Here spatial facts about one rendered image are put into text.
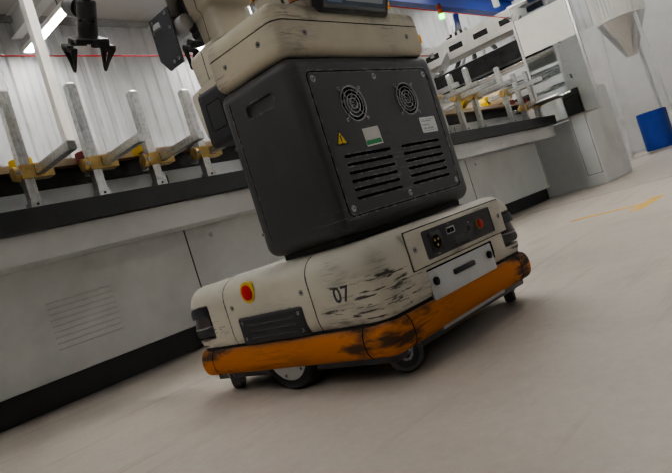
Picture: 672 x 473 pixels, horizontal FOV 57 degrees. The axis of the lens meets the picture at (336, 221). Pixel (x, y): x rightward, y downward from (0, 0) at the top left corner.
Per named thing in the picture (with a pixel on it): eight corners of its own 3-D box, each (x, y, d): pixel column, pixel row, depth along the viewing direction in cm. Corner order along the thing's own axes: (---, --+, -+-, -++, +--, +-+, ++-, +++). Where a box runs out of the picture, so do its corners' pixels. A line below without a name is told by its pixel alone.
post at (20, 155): (47, 220, 214) (7, 89, 215) (37, 222, 212) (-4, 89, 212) (44, 222, 217) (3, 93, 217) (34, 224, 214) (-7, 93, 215)
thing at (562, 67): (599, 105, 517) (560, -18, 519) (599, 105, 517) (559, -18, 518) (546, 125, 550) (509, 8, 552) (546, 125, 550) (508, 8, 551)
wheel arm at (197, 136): (206, 140, 235) (202, 129, 235) (198, 140, 232) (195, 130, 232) (150, 172, 264) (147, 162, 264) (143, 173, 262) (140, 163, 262)
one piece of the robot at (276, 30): (491, 238, 164) (396, -60, 165) (364, 297, 124) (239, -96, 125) (395, 261, 186) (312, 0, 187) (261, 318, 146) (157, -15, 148)
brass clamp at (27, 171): (56, 173, 219) (52, 160, 219) (17, 179, 209) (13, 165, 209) (50, 178, 223) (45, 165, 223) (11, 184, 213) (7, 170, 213)
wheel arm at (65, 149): (79, 151, 198) (75, 138, 198) (68, 152, 196) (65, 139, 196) (30, 187, 228) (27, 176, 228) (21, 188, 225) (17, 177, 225)
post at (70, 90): (112, 202, 233) (74, 81, 233) (103, 203, 230) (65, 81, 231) (107, 204, 235) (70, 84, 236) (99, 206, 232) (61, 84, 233)
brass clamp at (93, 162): (120, 165, 237) (116, 152, 237) (87, 169, 227) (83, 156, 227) (113, 169, 241) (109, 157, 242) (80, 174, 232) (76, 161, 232)
